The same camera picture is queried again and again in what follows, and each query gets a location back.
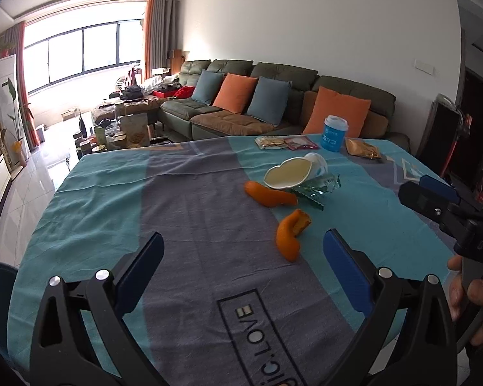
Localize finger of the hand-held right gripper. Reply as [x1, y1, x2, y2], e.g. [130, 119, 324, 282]
[398, 181, 468, 236]
[419, 174, 483, 220]

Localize large window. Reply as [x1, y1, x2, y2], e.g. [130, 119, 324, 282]
[24, 20, 146, 95]

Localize wooden shelf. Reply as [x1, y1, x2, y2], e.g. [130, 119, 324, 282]
[167, 49, 192, 73]

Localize pile of clothes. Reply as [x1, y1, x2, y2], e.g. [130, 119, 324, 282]
[113, 64, 182, 101]

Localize paper snack bag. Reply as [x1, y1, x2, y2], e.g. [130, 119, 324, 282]
[118, 113, 149, 148]

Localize orange and grey curtain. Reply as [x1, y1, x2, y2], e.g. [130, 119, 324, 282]
[144, 0, 182, 83]
[0, 20, 41, 151]

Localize crushed cream paper cup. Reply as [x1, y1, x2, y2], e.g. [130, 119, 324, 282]
[264, 153, 328, 190]

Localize white standing air conditioner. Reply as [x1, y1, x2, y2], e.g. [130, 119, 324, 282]
[0, 54, 25, 157]

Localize gold snack packet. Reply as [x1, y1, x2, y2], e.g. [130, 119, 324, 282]
[345, 138, 383, 161]

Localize dark green sofa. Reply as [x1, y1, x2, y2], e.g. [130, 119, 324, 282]
[92, 60, 411, 151]

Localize blue cup with white lid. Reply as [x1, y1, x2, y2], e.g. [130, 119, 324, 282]
[320, 115, 349, 152]

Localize green foil wrapper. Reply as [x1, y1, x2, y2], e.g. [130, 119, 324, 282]
[288, 173, 342, 210]

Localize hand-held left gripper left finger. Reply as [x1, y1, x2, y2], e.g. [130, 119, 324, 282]
[29, 231, 170, 386]

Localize small blue cushion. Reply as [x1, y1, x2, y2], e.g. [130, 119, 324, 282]
[191, 69, 226, 105]

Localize long orange peel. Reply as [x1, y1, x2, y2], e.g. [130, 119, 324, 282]
[245, 181, 298, 208]

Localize tall leafy potted plant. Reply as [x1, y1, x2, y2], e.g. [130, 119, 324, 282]
[2, 78, 35, 167]

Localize glass coffee table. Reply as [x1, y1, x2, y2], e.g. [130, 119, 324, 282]
[64, 110, 174, 161]

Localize large blue cushion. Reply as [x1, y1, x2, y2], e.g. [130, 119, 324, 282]
[246, 76, 293, 124]

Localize red stick vacuum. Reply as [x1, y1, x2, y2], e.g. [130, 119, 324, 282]
[443, 113, 473, 181]

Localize dark folded frame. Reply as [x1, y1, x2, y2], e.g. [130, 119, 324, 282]
[416, 93, 465, 170]

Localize red and white snack packet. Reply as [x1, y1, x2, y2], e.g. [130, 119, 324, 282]
[284, 136, 320, 150]

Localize curled orange peel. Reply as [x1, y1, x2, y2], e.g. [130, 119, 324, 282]
[276, 209, 311, 262]

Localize large orange cushion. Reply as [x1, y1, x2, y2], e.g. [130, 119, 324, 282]
[302, 86, 373, 139]

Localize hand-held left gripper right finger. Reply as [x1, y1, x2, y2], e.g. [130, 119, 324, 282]
[323, 228, 457, 386]

